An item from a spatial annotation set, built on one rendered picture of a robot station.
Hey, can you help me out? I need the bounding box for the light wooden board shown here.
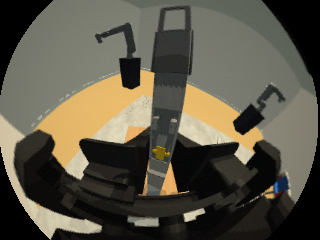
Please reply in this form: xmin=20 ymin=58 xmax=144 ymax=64
xmin=124 ymin=127 xmax=177 ymax=219

